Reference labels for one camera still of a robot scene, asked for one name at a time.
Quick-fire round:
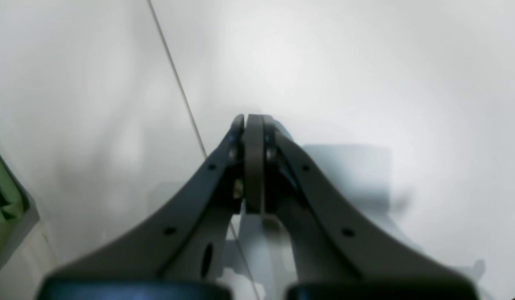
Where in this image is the green t-shirt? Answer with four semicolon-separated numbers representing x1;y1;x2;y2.
0;155;30;256

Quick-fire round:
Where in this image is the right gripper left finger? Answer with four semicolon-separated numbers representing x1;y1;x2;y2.
37;115;265;300

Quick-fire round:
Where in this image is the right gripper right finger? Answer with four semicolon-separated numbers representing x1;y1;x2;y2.
263;115;478;300

